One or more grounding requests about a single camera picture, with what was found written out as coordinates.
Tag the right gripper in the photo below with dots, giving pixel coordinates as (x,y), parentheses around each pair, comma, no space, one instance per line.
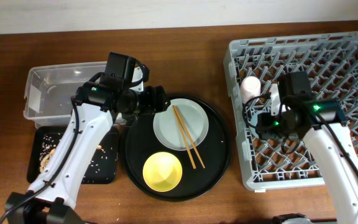
(264,129)

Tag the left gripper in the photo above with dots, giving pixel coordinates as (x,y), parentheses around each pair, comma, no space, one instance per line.
(156,102)

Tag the light grey plate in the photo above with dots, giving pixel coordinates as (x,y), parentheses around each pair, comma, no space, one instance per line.
(194,117)

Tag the pink cup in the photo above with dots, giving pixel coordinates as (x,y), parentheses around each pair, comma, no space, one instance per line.
(249,88)

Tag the wooden chopstick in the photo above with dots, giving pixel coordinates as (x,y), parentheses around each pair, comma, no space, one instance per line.
(188,137)
(183,136)

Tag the yellow bowl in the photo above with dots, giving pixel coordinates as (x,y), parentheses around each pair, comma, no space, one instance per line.
(162,172)

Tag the food scraps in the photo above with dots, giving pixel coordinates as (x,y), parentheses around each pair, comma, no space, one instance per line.
(47,155)

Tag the blue cup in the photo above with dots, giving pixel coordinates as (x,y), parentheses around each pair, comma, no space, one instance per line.
(253,121)

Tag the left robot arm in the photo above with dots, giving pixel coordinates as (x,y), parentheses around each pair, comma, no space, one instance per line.
(105,98)

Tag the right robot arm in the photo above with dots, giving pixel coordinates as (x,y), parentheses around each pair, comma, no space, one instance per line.
(321,125)

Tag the grey dishwasher rack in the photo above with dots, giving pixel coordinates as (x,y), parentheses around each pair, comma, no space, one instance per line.
(331,62)

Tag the clear plastic bin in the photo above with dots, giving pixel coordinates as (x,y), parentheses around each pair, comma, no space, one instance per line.
(49,88)

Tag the black rectangular tray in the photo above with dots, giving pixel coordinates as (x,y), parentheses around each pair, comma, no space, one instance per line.
(33,163)

